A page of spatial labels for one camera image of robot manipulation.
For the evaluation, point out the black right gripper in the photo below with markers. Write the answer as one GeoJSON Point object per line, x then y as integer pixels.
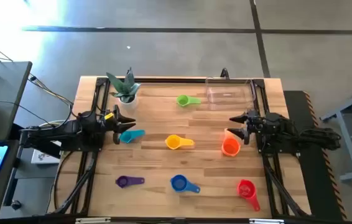
{"type": "Point", "coordinates": [257, 127]}

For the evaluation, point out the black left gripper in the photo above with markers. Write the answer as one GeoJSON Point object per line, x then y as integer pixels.
{"type": "Point", "coordinates": [106, 127]}

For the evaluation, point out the teal measuring cup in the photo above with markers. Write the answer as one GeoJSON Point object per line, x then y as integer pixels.
{"type": "Point", "coordinates": [127, 137]}

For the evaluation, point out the orange measuring cup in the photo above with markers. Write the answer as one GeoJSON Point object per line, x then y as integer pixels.
{"type": "Point", "coordinates": [231, 147]}

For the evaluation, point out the yellow measuring cup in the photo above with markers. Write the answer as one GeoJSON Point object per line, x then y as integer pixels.
{"type": "Point", "coordinates": [173, 142]}

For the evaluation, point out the purple measuring cup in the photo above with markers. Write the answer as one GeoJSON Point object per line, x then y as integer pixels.
{"type": "Point", "coordinates": [123, 181]}

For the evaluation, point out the green measuring cup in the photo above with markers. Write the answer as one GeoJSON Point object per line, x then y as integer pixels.
{"type": "Point", "coordinates": [183, 100]}

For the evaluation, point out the red measuring cup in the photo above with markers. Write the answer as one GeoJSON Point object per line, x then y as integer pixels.
{"type": "Point", "coordinates": [246, 189]}

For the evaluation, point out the blue measuring cup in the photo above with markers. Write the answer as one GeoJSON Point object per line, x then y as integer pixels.
{"type": "Point", "coordinates": [179, 183]}

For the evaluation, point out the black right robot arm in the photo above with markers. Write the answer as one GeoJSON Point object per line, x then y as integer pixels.
{"type": "Point", "coordinates": [275, 124]}

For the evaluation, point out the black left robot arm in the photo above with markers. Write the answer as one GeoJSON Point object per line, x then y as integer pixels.
{"type": "Point", "coordinates": [70, 130]}

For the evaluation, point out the clear plastic basket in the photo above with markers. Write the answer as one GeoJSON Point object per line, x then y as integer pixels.
{"type": "Point", "coordinates": [229, 96]}

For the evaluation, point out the white plant pot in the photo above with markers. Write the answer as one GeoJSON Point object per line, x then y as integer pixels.
{"type": "Point", "coordinates": [131, 104]}

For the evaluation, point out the green succulent plant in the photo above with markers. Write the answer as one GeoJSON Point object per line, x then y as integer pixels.
{"type": "Point", "coordinates": [124, 87]}

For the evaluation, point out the black mat with hazard stripes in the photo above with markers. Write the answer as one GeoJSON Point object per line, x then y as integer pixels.
{"type": "Point", "coordinates": [311, 174]}

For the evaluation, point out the white printed box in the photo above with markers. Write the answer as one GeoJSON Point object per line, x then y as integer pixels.
{"type": "Point", "coordinates": [43, 158]}

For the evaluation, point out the grey desk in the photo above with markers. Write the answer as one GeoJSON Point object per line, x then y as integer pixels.
{"type": "Point", "coordinates": [5, 84]}

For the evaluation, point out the black caster wheel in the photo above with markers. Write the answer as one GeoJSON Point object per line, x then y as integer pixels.
{"type": "Point", "coordinates": [15, 204]}

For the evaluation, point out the black bracket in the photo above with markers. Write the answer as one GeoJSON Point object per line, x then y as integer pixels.
{"type": "Point", "coordinates": [224, 73]}

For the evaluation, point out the silver hinge bracket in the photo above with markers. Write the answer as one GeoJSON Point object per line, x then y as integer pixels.
{"type": "Point", "coordinates": [92, 220]}
{"type": "Point", "coordinates": [266, 221]}

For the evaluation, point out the grey metal table frame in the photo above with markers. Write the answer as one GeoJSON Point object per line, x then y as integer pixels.
{"type": "Point", "coordinates": [347, 140]}

